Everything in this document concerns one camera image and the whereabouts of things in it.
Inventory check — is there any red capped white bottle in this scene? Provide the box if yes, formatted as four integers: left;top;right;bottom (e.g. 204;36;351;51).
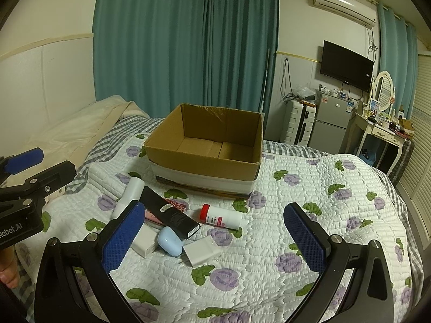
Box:
199;204;242;230

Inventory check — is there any open cardboard box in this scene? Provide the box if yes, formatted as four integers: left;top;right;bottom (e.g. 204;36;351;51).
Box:
144;104;263;198

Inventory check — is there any white air conditioner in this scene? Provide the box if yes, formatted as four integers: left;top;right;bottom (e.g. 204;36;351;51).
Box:
313;0;377;29

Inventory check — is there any green curtain by window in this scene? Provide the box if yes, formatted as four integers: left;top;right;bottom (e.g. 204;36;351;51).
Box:
377;4;418;119

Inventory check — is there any person's left hand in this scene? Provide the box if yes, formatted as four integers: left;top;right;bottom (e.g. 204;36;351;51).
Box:
0;247;20;289

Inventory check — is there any black wall television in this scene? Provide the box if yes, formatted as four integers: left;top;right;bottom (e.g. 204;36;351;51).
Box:
320;40;374;92

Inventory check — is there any cream pillow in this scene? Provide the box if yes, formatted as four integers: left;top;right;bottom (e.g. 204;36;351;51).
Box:
2;95;150;187

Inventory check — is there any white vanity table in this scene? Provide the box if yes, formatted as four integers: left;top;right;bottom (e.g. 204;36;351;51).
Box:
346;113;414;179

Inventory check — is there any white flat box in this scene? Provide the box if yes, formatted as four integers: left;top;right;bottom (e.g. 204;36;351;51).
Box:
131;224;158;258

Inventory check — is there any grey checked bedsheet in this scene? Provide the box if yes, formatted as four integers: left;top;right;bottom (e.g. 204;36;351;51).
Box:
64;115;163;195

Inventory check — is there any blue basket under vanity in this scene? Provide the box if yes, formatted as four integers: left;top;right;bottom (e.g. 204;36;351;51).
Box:
359;147;376;166

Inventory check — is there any floral quilted bedspread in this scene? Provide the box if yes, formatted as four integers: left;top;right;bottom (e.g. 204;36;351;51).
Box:
16;134;418;322

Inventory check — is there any light blue earbuds case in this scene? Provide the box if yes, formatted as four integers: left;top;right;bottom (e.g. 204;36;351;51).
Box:
157;226;183;257

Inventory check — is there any white power adapter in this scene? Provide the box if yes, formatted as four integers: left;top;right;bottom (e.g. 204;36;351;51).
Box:
183;236;221;268

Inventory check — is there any white suitcase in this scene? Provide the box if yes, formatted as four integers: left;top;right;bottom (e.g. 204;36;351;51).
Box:
280;100;316;147

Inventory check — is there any black rectangular case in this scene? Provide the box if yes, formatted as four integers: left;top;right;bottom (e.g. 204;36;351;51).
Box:
140;186;200;240

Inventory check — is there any white cylindrical bottle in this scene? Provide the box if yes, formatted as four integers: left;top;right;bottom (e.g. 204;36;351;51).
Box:
111;177;145;219

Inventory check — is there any silver mini fridge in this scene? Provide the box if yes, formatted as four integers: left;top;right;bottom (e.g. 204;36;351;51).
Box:
308;92;354;154

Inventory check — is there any oval vanity mirror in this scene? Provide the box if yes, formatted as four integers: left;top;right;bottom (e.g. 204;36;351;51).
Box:
369;71;395;113

